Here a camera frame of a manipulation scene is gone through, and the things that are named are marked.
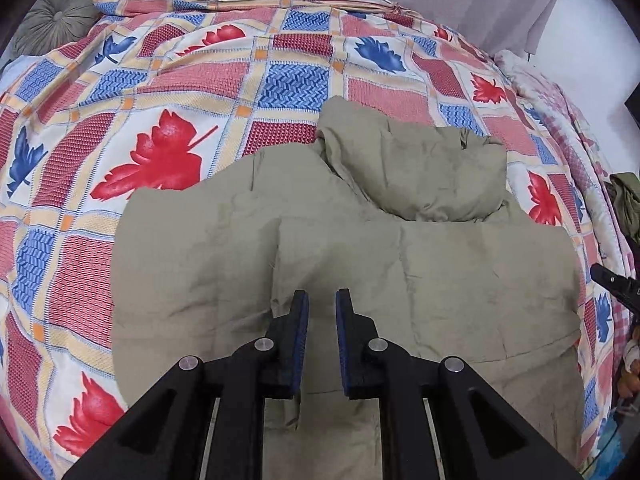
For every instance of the pink plaid folded blanket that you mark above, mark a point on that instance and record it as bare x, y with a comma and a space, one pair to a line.
571, 131

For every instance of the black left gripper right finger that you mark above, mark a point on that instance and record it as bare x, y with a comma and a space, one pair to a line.
439, 420

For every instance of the khaki puffer jacket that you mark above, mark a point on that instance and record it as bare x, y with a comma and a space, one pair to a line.
416, 222

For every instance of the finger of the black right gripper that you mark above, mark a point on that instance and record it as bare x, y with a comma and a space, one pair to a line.
625, 290

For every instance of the patchwork leaf pattern quilt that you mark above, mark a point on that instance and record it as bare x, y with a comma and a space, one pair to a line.
163, 94

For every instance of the grey round pleated cushion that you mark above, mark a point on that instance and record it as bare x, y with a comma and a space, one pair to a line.
50, 24

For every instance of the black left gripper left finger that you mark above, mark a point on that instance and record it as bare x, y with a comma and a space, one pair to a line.
205, 419

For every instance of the person's right hand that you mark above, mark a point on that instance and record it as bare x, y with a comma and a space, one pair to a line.
629, 383

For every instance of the olive green garment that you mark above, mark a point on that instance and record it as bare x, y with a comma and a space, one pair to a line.
624, 191

